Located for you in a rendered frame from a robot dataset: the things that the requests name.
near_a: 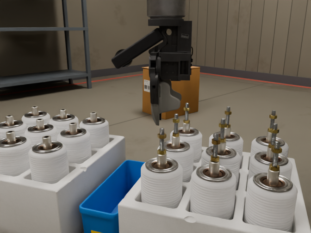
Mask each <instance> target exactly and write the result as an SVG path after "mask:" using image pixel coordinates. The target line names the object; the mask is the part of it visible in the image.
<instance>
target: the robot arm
mask: <svg viewBox="0 0 311 233"><path fill-rule="evenodd" d="M147 16H148V17H150V19H148V26H159V28H156V29H154V30H153V31H152V32H150V33H149V34H147V35H146V36H144V37H143V38H141V39H140V40H138V41H137V42H135V43H134V44H132V45H131V46H129V47H128V48H126V49H121V50H119V51H118V52H117V53H116V54H115V56H114V57H113V58H112V63H113V64H114V66H115V67H116V68H117V69H119V68H121V67H127V66H129V65H131V63H132V61H133V59H134V58H136V57H138V56H139V55H141V54H142V53H143V52H145V51H147V50H148V49H150V48H151V47H153V46H154V45H156V44H157V43H159V42H160V41H161V40H163V42H162V43H160V44H158V45H157V46H155V47H153V48H151V49H150V50H149V54H150V55H149V77H150V103H151V114H152V118H153V120H154V122H155V124H156V125H157V126H159V121H160V120H161V119H162V113H164V112H168V111H172V110H177V109H179V107H180V101H181V94H180V93H178V92H176V91H174V90H173V89H172V82H171V81H181V80H190V75H191V70H192V68H191V66H192V64H191V62H192V61H193V59H192V55H193V48H192V47H191V44H192V21H184V19H182V18H183V17H185V16H186V0H147ZM167 29H170V30H171V32H172V33H171V35H168V34H167V33H166V31H167ZM191 48H192V54H191Z"/></svg>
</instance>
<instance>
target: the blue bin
mask: <svg viewBox="0 0 311 233"><path fill-rule="evenodd" d="M144 163H145V162H141V161H135V160H125V161H124V162H123V163H122V164H121V165H120V166H119V167H118V168H117V169H116V170H115V171H114V172H113V173H112V174H111V175H110V176H109V177H108V178H107V179H106V180H105V181H104V182H103V183H102V184H101V185H100V186H99V187H98V188H97V189H96V190H95V191H93V192H92V193H91V194H90V195H89V196H88V197H87V198H86V199H85V200H84V201H83V202H82V203H81V204H80V205H79V212H80V213H81V216H82V223H83V229H84V233H119V221H118V204H119V203H120V202H121V201H122V199H124V197H125V196H126V194H127V193H128V192H129V191H130V189H131V188H132V187H133V186H134V184H135V183H136V182H137V181H138V180H139V178H140V177H141V167H142V165H143V164H144Z"/></svg>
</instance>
